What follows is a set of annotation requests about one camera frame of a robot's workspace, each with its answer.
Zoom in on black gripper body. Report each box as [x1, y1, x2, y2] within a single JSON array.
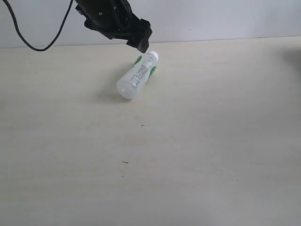
[[76, 0, 152, 53]]

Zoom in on white green label bottle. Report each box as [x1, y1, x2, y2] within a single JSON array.
[[117, 51, 158, 99]]

